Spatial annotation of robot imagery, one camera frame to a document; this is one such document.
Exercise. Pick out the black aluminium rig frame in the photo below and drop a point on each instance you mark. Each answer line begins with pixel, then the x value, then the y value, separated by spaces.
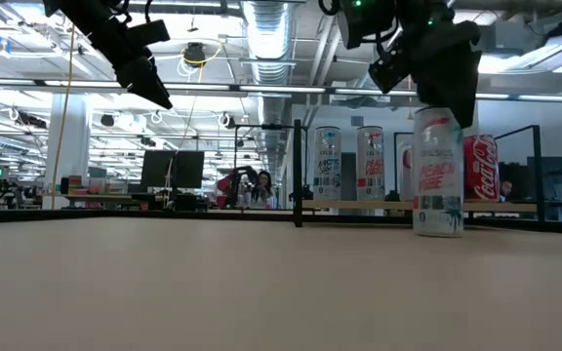
pixel 115 216

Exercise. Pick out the silver ventilation duct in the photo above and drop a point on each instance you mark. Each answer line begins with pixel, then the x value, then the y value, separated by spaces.
pixel 268 39

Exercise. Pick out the white Peach Vibe Celsius can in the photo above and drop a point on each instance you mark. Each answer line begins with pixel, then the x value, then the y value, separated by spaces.
pixel 370 166
pixel 437 185

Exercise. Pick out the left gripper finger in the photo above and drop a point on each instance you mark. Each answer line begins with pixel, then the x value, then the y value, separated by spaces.
pixel 144 83

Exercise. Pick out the black background monitor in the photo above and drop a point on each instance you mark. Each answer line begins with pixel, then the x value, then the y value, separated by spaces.
pixel 156 168
pixel 190 169

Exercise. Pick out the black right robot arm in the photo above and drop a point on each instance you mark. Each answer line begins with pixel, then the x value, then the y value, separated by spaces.
pixel 364 24

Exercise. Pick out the black background equipment rack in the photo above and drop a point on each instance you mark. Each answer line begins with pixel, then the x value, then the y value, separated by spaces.
pixel 554 175

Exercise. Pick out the white Arctic Vibe Celsius can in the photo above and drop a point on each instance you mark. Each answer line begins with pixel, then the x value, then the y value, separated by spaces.
pixel 327 166

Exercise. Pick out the background wooden desk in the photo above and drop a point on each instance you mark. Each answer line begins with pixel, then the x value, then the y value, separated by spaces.
pixel 95 197

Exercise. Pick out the red Coca-Cola can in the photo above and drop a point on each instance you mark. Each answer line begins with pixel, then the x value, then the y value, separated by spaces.
pixel 481 168

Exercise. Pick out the silver Diet Coke can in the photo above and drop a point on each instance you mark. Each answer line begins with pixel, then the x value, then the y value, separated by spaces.
pixel 406 170

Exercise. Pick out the black background rig frame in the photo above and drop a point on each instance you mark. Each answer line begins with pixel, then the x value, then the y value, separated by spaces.
pixel 261 126

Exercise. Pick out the person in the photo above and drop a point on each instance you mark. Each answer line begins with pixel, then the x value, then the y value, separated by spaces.
pixel 264 183
pixel 505 187

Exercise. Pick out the wooden shelf with black frame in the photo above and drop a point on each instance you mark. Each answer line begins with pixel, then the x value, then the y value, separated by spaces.
pixel 349 205

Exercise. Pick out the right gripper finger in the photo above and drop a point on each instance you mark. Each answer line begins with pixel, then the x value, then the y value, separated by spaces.
pixel 452 83

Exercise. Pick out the black ceiling-hung device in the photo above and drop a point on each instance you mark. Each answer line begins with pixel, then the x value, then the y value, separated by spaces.
pixel 194 54

